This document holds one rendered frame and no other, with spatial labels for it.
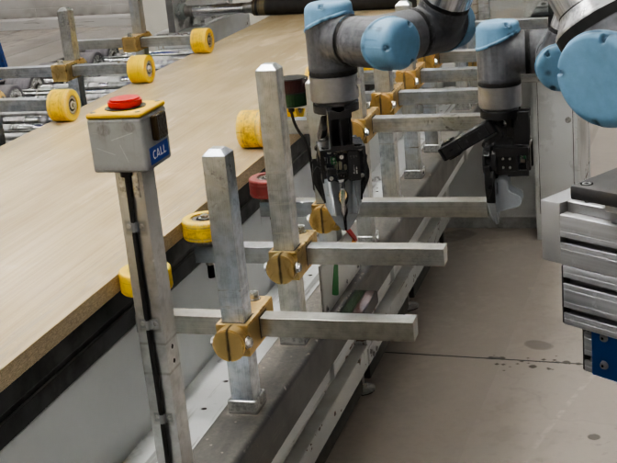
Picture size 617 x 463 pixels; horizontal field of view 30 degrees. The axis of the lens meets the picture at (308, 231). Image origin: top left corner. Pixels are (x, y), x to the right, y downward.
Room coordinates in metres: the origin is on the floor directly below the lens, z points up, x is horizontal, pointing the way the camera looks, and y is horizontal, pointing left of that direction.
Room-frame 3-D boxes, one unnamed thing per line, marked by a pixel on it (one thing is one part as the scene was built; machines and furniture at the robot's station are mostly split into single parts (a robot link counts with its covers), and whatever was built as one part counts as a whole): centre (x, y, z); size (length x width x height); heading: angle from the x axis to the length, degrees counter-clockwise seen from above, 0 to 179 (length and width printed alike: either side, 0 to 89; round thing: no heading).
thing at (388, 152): (2.52, -0.20, 0.87); 0.04 x 0.04 x 0.48; 72
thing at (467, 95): (2.55, -0.22, 0.95); 0.50 x 0.04 x 0.04; 72
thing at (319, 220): (2.07, -0.04, 0.85); 0.14 x 0.06 x 0.05; 162
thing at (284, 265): (1.83, 0.03, 0.84); 0.14 x 0.06 x 0.05; 162
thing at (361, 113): (2.28, -0.12, 0.93); 0.04 x 0.04 x 0.48; 72
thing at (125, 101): (1.32, 0.20, 1.22); 0.04 x 0.04 x 0.02
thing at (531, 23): (3.50, -0.53, 0.95); 0.50 x 0.04 x 0.04; 72
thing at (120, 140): (1.32, 0.20, 1.18); 0.07 x 0.07 x 0.08; 72
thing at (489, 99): (1.98, -0.36, 1.05); 0.08 x 0.08 x 0.05
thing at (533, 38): (1.94, -0.45, 1.12); 0.11 x 0.11 x 0.08; 78
